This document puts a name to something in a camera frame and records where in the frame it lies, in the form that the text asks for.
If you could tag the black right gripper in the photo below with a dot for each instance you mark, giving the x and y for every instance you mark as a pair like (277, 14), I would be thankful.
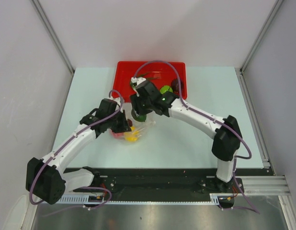
(135, 100)

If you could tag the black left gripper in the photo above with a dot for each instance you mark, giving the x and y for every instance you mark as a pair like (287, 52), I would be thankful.
(124, 126)

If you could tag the yellow fake lemon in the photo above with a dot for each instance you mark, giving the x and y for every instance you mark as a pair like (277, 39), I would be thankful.
(133, 135)

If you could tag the green fake ball fruit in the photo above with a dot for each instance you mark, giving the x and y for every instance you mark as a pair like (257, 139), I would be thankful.
(165, 88)

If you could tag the dark green fake lime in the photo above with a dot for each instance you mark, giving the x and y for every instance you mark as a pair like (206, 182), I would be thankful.
(139, 118)

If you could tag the clear zip top bag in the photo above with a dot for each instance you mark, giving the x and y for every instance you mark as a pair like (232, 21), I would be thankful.
(138, 129)

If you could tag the dark red fake fruit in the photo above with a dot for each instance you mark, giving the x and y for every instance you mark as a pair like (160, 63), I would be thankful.
(176, 86)

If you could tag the green fake chive sprig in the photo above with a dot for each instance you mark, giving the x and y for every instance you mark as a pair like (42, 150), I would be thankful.
(140, 78)

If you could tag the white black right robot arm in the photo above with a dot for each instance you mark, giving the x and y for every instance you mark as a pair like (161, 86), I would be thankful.
(224, 132)

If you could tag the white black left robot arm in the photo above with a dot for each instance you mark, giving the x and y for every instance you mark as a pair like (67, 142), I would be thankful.
(47, 179)

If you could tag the red fake tomato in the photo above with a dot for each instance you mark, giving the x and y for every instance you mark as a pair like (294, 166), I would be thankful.
(117, 135)

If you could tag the dark brown fake food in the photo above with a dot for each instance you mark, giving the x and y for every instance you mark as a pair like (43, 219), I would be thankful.
(130, 123)

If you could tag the red plastic tray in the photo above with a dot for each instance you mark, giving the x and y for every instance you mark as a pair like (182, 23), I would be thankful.
(126, 69)

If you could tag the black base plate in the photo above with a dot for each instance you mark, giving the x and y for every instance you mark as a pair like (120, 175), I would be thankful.
(161, 186)

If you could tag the aluminium frame post left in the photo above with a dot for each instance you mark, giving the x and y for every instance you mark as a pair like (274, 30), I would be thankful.
(52, 34)

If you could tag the aluminium frame post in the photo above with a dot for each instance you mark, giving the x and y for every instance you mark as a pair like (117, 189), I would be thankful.
(52, 34)
(262, 34)

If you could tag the aluminium frame post right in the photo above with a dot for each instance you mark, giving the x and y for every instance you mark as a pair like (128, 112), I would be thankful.
(262, 34)

